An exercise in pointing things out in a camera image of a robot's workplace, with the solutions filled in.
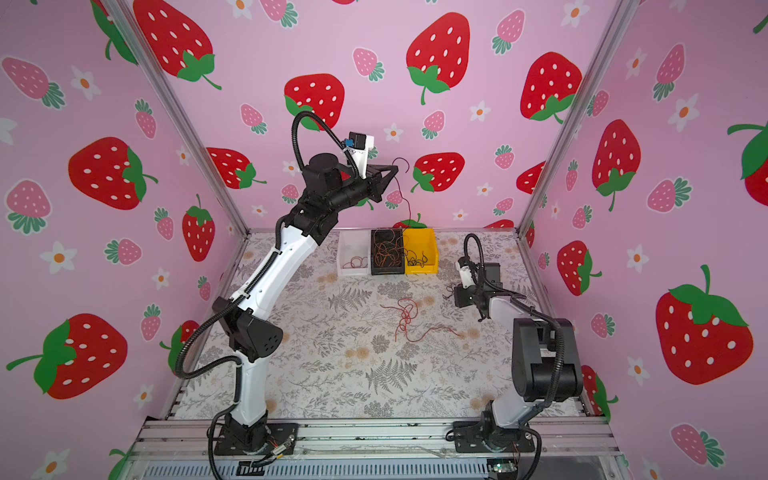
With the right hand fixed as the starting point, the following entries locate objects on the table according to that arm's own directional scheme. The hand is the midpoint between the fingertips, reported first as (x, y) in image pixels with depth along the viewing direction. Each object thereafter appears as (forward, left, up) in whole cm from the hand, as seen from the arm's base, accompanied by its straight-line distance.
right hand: (458, 287), depth 96 cm
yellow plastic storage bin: (+20, +14, -6) cm, 25 cm away
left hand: (+3, +20, +42) cm, 46 cm away
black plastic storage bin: (+7, +20, -2) cm, 21 cm away
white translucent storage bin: (+16, +39, -5) cm, 43 cm away
